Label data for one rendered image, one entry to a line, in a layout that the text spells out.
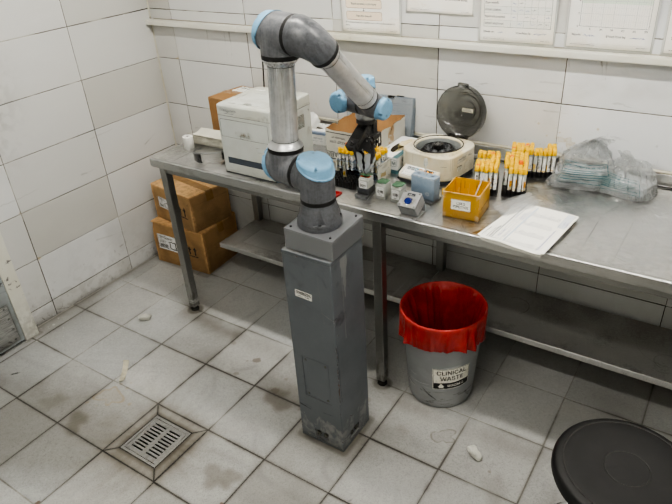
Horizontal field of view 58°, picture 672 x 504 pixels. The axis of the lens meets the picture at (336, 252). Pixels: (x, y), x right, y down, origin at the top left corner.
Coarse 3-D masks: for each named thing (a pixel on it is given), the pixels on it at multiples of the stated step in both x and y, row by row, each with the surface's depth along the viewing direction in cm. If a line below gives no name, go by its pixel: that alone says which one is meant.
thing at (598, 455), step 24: (576, 432) 158; (600, 432) 157; (624, 432) 157; (648, 432) 156; (552, 456) 154; (576, 456) 151; (600, 456) 151; (624, 456) 151; (648, 456) 150; (576, 480) 145; (600, 480) 145; (624, 480) 145; (648, 480) 145
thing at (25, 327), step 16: (0, 240) 287; (0, 256) 289; (0, 272) 291; (0, 288) 293; (16, 288) 300; (0, 304) 295; (16, 304) 302; (0, 320) 297; (16, 320) 304; (32, 320) 311; (0, 336) 299; (16, 336) 306; (32, 336) 314; (0, 352) 301
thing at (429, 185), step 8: (416, 176) 224; (424, 176) 222; (432, 176) 222; (416, 184) 226; (424, 184) 223; (432, 184) 221; (424, 192) 225; (432, 192) 222; (424, 200) 226; (432, 200) 224
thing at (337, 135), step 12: (348, 120) 274; (384, 120) 274; (396, 120) 271; (336, 132) 257; (348, 132) 276; (384, 132) 254; (396, 132) 264; (336, 144) 260; (384, 144) 257; (336, 156) 263
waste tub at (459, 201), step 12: (456, 180) 221; (468, 180) 219; (480, 180) 217; (444, 192) 211; (456, 192) 223; (468, 192) 221; (480, 192) 219; (444, 204) 214; (456, 204) 211; (468, 204) 209; (480, 204) 209; (456, 216) 214; (468, 216) 211; (480, 216) 212
